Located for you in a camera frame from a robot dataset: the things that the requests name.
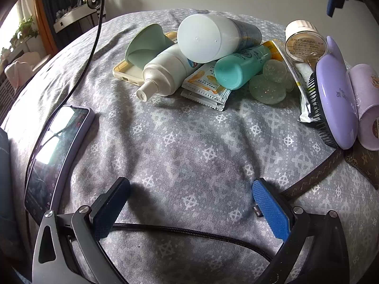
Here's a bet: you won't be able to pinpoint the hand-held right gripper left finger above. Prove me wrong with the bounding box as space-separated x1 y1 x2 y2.
31 176 131 284

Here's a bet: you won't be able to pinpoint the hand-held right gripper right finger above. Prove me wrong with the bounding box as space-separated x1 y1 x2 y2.
251 178 351 284

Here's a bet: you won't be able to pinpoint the cream lidded jar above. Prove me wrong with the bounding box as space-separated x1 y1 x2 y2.
285 20 329 63

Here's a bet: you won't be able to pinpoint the large white capped can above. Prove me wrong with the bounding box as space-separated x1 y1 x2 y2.
177 14 262 64

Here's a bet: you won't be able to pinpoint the teal plastic bottle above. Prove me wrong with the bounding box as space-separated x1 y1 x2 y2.
214 44 271 91

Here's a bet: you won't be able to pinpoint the purple hairbrush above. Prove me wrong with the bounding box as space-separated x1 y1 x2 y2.
306 35 359 150

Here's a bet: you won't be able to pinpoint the clear glitter duck toy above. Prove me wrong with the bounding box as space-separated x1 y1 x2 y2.
248 60 294 105

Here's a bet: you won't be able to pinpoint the orange print foil sachets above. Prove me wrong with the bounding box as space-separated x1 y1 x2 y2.
180 61 231 111

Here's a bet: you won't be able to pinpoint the white pump bottle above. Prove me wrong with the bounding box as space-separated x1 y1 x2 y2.
136 43 205 101

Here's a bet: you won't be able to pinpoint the green silicone cup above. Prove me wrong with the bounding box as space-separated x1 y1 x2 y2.
124 24 166 68

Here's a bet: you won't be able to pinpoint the beige phone case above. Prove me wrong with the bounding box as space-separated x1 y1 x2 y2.
113 31 178 86

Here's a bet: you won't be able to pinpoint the smartphone in lilac case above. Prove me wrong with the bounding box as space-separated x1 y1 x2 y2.
24 105 95 225

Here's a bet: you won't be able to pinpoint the grey patterned bed sheet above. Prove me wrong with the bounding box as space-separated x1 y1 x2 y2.
0 8 379 284

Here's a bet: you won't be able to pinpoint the white wet wipes packet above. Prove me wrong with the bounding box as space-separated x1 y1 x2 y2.
272 40 316 123

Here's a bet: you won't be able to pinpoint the brown patterned pouch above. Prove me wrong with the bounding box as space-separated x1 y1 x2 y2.
253 145 379 218

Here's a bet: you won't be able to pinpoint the dark green clothing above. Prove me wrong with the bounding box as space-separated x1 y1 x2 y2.
0 127 30 243

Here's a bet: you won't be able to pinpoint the lilac plastic cup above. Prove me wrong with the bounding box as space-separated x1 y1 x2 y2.
346 63 379 151

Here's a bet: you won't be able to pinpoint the dark slatted crate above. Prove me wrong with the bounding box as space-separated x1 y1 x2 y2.
0 77 21 119

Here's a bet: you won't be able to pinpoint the pale pink cloth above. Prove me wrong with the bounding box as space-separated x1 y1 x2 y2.
4 52 42 88

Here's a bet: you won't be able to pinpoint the green potted plant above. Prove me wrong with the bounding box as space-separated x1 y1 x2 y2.
9 16 39 51

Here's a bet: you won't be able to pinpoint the black braided cable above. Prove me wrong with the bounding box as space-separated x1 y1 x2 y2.
63 223 277 262

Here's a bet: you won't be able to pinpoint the white wall shelf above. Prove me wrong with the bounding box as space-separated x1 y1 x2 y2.
53 6 99 33

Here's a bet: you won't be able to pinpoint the orange wooden frame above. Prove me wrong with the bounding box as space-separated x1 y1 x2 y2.
32 0 58 54

